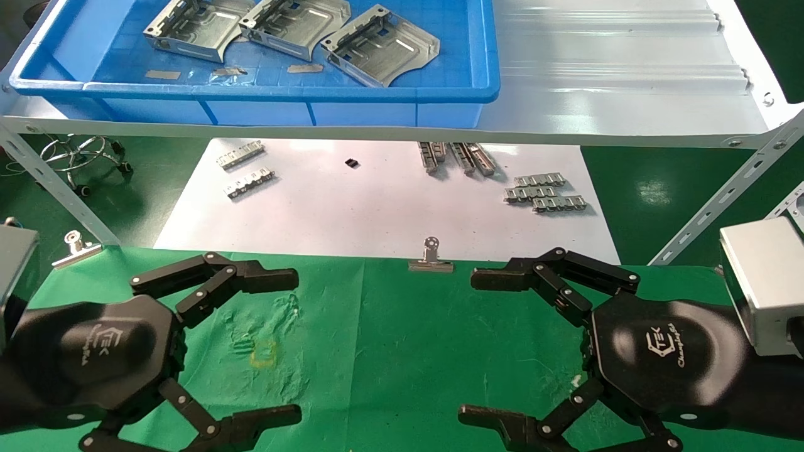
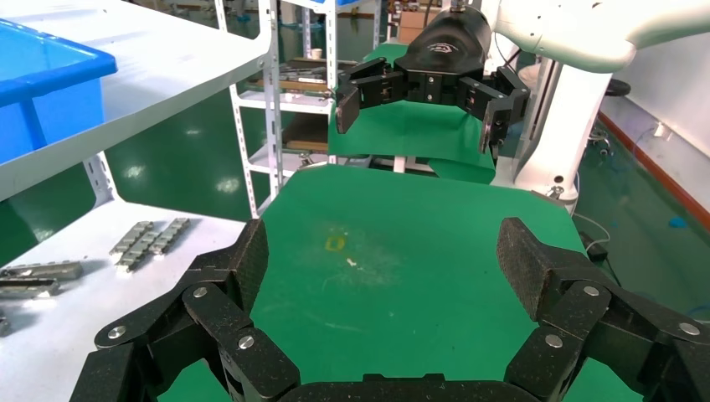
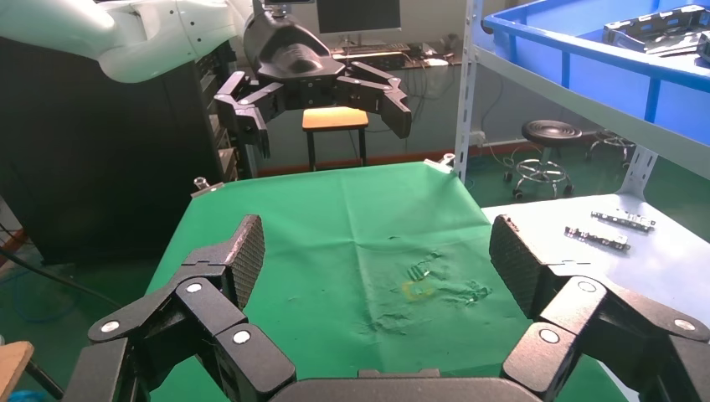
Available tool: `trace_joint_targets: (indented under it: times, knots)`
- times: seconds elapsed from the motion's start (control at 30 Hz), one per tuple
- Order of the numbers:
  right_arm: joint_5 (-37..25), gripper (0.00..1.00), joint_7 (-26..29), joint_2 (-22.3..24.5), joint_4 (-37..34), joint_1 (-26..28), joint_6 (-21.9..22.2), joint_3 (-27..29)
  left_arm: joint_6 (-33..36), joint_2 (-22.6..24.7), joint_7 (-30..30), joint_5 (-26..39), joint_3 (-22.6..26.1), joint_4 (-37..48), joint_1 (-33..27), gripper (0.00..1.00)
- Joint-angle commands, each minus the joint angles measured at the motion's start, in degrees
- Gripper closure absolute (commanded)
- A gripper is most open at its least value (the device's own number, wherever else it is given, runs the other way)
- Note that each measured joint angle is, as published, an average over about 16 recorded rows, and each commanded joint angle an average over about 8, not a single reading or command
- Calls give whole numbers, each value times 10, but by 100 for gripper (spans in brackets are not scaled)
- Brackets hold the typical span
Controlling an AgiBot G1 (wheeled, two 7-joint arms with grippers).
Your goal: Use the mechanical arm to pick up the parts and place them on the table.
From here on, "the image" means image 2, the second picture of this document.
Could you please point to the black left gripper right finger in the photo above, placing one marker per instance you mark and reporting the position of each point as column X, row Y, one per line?
column 582, row 310

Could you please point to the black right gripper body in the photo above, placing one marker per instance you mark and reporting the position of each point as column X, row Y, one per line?
column 449, row 44

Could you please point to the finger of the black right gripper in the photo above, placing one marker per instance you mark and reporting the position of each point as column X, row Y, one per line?
column 499, row 102
column 371, row 89

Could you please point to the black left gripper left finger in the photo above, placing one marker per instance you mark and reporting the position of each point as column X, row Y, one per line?
column 216, row 310

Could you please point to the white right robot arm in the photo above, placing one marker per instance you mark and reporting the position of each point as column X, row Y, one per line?
column 577, row 28

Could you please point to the brown cardboard box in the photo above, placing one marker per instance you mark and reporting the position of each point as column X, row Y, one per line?
column 410, row 25

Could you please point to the green table cloth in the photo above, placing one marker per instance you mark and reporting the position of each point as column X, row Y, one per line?
column 388, row 288
column 410, row 130

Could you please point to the black power adapter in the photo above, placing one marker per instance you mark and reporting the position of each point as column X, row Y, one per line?
column 593, row 248

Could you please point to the white paper cup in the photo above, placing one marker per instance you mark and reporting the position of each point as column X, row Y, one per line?
column 316, row 54

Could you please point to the white robot torso column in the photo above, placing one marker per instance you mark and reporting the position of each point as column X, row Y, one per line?
column 560, row 127

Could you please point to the white background storage rack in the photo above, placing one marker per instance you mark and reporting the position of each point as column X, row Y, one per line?
column 299, row 102

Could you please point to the wooden board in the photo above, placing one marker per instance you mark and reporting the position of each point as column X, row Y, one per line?
column 305, row 133

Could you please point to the silver toothed metal strip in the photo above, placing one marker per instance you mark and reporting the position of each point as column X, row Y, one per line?
column 171, row 236
column 138, row 252
column 131, row 239

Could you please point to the black round seat stool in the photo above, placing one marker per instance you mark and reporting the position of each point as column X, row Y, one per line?
column 618, row 87

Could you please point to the small blue floor object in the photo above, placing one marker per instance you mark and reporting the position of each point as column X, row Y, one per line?
column 678, row 223

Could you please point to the white metal shelving rack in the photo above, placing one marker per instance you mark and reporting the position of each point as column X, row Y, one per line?
column 166, row 55

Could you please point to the blue plastic bin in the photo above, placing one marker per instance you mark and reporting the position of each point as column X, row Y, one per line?
column 55, row 111

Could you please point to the white wall socket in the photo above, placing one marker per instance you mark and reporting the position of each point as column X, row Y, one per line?
column 659, row 130

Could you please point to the silver channel metal rail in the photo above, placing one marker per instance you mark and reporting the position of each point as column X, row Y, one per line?
column 28, row 288
column 44, row 271

